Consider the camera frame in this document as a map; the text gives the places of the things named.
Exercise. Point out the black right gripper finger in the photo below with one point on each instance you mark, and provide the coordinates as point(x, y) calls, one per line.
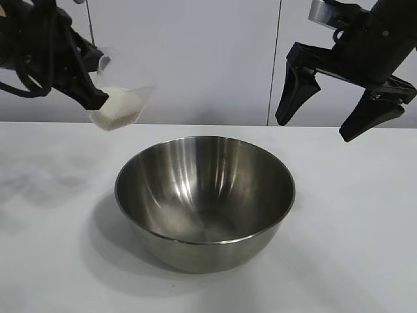
point(368, 119)
point(293, 98)

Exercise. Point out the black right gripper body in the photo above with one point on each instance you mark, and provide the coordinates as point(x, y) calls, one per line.
point(378, 42)

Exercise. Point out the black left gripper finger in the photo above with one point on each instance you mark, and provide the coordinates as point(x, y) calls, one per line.
point(96, 57)
point(88, 94)

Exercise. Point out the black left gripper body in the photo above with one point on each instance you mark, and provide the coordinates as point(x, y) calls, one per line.
point(36, 32)

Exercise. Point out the white rice grains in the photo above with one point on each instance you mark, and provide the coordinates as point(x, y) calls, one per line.
point(120, 104)

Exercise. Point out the clear plastic measuring cup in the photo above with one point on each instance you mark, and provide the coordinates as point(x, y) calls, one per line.
point(130, 98)

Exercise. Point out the stainless steel mixing bowl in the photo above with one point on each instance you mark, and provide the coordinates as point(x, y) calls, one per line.
point(211, 257)

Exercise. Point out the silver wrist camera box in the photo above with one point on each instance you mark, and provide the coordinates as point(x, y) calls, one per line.
point(321, 11)

